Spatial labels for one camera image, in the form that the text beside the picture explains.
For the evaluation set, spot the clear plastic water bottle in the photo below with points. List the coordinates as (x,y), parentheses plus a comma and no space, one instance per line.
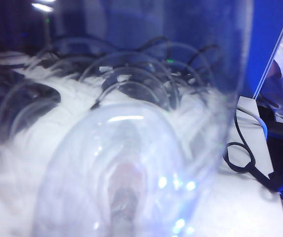
(131,148)

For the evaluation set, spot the black computer mouse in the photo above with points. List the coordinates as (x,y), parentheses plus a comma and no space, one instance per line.
(131,89)

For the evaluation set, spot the blue side partition panel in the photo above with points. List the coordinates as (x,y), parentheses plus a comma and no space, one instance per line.
(262,37)

